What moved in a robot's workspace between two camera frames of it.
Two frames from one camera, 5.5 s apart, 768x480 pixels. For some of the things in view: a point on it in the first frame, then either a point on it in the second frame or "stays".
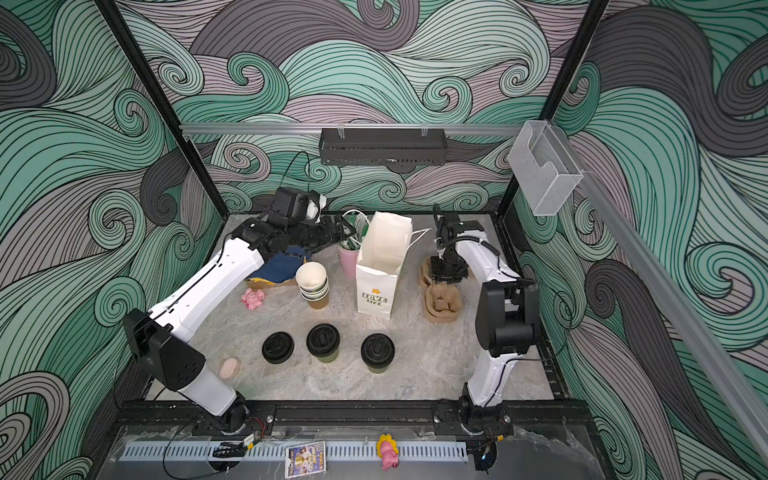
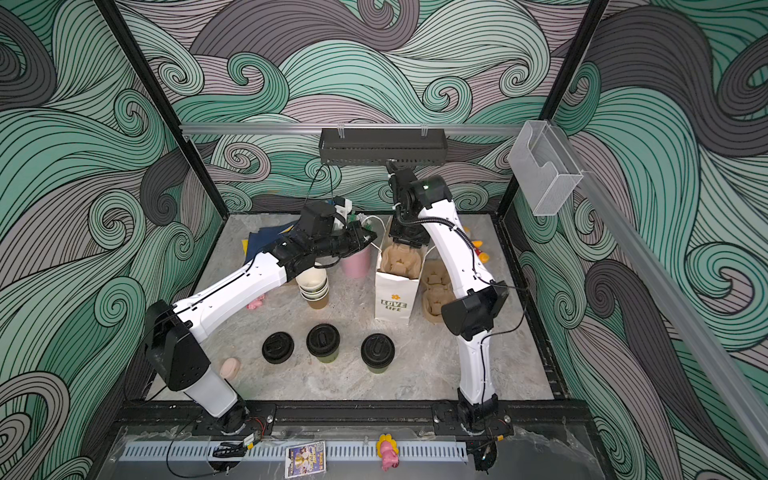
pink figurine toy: [387, 449] stays
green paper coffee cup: [329, 359] stays
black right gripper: [440, 276] -> [400, 236]
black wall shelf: [399, 149] stays
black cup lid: [378, 350] stays
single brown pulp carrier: [425, 272] -> [399, 259]
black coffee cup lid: [323, 340] stays
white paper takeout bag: [378, 262] -> [395, 294]
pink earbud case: [229, 368] stays
